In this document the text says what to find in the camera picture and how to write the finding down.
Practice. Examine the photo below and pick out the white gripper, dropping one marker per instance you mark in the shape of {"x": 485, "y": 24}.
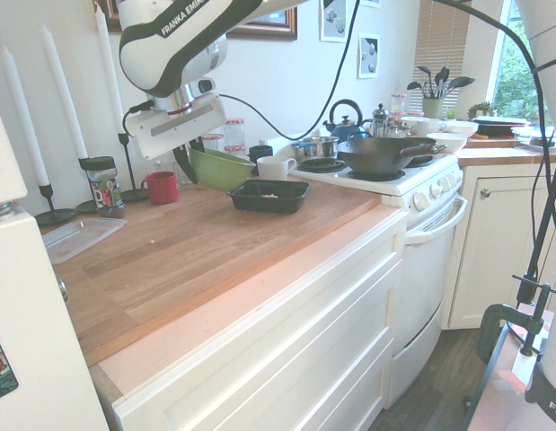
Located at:
{"x": 179, "y": 130}

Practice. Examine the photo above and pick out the green ceramic bowl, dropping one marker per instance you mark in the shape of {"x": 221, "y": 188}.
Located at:
{"x": 219, "y": 177}

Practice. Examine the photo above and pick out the toasted cereal rings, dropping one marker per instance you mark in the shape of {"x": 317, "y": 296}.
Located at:
{"x": 269, "y": 196}

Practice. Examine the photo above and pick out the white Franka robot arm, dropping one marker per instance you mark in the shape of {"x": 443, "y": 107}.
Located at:
{"x": 143, "y": 58}

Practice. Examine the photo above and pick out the clear plastic storage box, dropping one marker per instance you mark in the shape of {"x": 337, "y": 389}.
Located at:
{"x": 540, "y": 140}

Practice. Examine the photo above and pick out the glass jar red checked lid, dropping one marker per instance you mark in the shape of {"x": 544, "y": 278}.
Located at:
{"x": 212, "y": 140}
{"x": 398, "y": 105}
{"x": 235, "y": 152}
{"x": 235, "y": 130}

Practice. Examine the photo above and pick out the red mug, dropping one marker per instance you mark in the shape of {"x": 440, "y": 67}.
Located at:
{"x": 163, "y": 188}

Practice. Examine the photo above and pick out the dark navy mug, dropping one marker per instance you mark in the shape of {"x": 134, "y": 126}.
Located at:
{"x": 259, "y": 153}

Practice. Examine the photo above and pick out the large white mug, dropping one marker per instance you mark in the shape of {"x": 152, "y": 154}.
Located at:
{"x": 273, "y": 169}

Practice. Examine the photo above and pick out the black plastic food container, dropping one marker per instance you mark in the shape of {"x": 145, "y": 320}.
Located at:
{"x": 259, "y": 205}

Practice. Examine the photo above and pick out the spice jar black lid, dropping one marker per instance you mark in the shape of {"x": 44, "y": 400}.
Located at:
{"x": 104, "y": 193}

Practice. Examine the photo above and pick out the tall white taper candle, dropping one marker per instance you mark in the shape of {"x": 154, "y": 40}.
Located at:
{"x": 109, "y": 67}

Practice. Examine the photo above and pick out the steel saucepan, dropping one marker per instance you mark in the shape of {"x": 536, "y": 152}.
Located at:
{"x": 320, "y": 148}

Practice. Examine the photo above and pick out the black coil burner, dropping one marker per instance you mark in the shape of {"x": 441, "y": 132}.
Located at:
{"x": 322, "y": 165}

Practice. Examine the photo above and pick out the medium white taper candle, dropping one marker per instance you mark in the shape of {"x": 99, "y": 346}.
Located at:
{"x": 64, "y": 92}

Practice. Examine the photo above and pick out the clear plastic container lid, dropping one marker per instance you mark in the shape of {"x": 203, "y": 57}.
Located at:
{"x": 75, "y": 238}

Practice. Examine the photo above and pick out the short white taper candle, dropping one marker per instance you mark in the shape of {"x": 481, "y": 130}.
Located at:
{"x": 23, "y": 116}

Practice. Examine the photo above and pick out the black wok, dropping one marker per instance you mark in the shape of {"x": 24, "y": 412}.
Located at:
{"x": 381, "y": 157}

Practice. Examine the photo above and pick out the round metal fridge knob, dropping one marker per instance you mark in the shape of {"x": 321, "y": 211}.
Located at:
{"x": 62, "y": 292}

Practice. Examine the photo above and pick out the glass french press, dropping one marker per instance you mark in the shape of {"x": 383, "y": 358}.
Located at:
{"x": 380, "y": 121}

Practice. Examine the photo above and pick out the white refrigerator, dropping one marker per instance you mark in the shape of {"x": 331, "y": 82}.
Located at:
{"x": 26, "y": 292}

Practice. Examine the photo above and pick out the white drawer cabinet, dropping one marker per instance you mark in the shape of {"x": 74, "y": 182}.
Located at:
{"x": 259, "y": 359}

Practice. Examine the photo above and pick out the black kitchen utensil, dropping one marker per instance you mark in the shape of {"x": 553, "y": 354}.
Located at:
{"x": 414, "y": 85}
{"x": 443, "y": 74}
{"x": 424, "y": 72}
{"x": 461, "y": 82}

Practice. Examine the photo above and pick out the white stove knob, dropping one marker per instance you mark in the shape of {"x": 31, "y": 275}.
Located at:
{"x": 420, "y": 201}
{"x": 437, "y": 190}
{"x": 447, "y": 182}

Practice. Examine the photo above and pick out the small white mug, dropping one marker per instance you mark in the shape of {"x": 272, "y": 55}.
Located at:
{"x": 429, "y": 127}

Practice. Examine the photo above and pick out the pale green utensil crock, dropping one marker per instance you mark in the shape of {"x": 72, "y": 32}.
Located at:
{"x": 432, "y": 108}

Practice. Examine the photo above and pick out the white ceramic bowl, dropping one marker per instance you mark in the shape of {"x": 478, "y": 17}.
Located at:
{"x": 446, "y": 143}
{"x": 461, "y": 129}

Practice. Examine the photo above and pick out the white electric stove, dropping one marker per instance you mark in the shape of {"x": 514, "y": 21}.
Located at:
{"x": 421, "y": 269}

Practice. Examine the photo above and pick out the wooden window blind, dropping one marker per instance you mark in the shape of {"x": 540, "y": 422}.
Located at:
{"x": 441, "y": 36}

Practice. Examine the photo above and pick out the small green potted plant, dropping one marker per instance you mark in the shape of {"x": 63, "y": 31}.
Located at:
{"x": 480, "y": 108}

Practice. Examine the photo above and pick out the metal cabinet knob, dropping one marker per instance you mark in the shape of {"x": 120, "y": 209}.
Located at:
{"x": 485, "y": 193}

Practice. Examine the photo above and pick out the white door cabinet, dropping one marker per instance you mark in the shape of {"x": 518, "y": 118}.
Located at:
{"x": 493, "y": 251}

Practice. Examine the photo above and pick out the green C-clamp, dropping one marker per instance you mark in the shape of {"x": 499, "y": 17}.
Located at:
{"x": 488, "y": 332}

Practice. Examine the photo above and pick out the black bar clamp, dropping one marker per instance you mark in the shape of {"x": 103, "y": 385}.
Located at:
{"x": 531, "y": 314}

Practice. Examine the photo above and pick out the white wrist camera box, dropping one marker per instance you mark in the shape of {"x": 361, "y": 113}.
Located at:
{"x": 205, "y": 85}

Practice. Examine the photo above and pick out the framed picture brown frame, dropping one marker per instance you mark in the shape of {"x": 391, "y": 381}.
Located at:
{"x": 277, "y": 27}

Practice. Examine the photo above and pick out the grey wall art print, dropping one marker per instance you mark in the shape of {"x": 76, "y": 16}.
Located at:
{"x": 368, "y": 56}
{"x": 333, "y": 20}

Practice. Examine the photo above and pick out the metal fridge hinge bracket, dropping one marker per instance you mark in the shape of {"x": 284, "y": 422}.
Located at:
{"x": 3, "y": 210}

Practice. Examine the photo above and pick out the black camera stand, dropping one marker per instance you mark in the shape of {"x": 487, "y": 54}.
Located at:
{"x": 543, "y": 211}

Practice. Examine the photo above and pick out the wooden robot mount board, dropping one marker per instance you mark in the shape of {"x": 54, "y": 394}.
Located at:
{"x": 497, "y": 395}

